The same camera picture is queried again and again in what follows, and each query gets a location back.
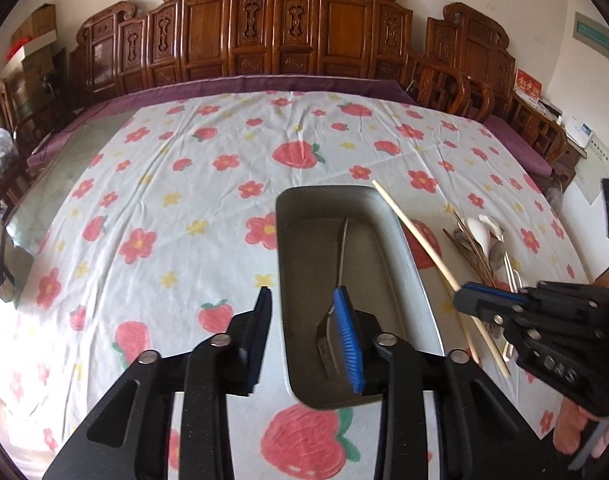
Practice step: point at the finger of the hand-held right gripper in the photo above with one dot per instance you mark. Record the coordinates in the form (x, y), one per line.
(494, 292)
(477, 309)

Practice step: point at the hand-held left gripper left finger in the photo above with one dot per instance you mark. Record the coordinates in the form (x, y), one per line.
(254, 355)

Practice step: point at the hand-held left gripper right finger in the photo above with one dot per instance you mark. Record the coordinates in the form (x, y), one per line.
(349, 340)

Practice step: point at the metal spoon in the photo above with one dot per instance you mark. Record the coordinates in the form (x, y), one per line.
(463, 244)
(497, 255)

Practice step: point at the light wooden chopstick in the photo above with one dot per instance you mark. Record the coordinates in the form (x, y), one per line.
(414, 232)
(472, 347)

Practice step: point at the dark brown chopstick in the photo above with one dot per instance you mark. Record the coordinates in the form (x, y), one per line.
(467, 257)
(472, 250)

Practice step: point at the metal tray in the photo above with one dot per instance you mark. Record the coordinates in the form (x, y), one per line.
(309, 260)

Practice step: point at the white framed board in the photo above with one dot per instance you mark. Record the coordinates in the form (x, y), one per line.
(597, 172)

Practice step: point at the strawberry flower print tablecloth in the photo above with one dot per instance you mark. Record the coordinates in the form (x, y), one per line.
(184, 210)

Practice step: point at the white desk device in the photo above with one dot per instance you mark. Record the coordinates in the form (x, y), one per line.
(582, 130)

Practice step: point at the red greeting card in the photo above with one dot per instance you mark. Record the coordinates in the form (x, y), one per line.
(527, 87)

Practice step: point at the row of carved wooden chairs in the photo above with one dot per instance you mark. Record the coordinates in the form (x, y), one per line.
(264, 25)

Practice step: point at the large cardboard box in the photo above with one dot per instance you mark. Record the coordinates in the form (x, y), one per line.
(34, 80)

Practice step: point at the brown cardboard box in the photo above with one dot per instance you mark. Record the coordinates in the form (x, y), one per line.
(37, 20)

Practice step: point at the grey green wall sign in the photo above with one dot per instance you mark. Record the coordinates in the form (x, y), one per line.
(592, 35)

